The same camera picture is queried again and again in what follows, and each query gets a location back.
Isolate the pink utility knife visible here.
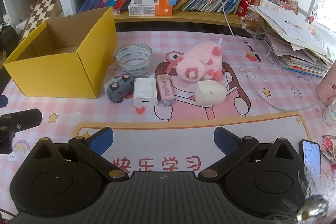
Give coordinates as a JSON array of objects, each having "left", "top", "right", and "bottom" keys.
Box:
[{"left": 157, "top": 74, "right": 174, "bottom": 106}]

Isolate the checkered brown white box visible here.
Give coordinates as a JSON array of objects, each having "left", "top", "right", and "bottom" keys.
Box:
[{"left": 21, "top": 0, "right": 62, "bottom": 41}]

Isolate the lower white orange box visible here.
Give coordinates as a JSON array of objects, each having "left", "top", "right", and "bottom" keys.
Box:
[{"left": 128, "top": 4, "right": 173, "bottom": 16}]

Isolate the yellow cardboard box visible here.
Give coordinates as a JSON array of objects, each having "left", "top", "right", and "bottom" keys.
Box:
[{"left": 4, "top": 7, "right": 117, "bottom": 98}]

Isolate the pink plush pig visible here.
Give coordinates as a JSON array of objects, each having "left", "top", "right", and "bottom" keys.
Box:
[{"left": 175, "top": 42, "right": 223, "bottom": 83}]

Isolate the grey toy truck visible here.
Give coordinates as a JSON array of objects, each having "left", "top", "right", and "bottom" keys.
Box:
[{"left": 104, "top": 73, "right": 134, "bottom": 103}]

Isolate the clear packing tape roll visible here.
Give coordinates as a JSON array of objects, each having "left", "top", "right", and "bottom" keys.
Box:
[{"left": 115, "top": 44, "right": 153, "bottom": 78}]

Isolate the white foam block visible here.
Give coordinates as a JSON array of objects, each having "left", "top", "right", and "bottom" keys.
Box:
[{"left": 194, "top": 80, "right": 227, "bottom": 107}]

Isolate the stack of papers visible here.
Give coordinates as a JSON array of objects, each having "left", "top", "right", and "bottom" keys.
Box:
[{"left": 248, "top": 1, "right": 335, "bottom": 78}]

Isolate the black smartphone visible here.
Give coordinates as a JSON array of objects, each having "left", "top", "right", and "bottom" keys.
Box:
[{"left": 299, "top": 139, "right": 321, "bottom": 181}]

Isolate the white power adapter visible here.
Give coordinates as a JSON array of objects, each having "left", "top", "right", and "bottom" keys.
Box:
[{"left": 133, "top": 77, "right": 158, "bottom": 107}]

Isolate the black marker pen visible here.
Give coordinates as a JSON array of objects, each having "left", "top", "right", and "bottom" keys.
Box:
[{"left": 242, "top": 38, "right": 262, "bottom": 62}]

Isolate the silver bell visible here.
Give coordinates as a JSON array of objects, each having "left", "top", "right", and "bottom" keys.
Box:
[{"left": 295, "top": 195, "right": 329, "bottom": 223}]

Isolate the pink cartoon desk mat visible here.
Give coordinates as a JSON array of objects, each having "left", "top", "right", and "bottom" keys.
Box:
[{"left": 1, "top": 31, "right": 335, "bottom": 214}]

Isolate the pink cartoon cup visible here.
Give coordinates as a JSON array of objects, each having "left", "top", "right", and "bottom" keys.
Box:
[{"left": 315, "top": 61, "right": 336, "bottom": 106}]

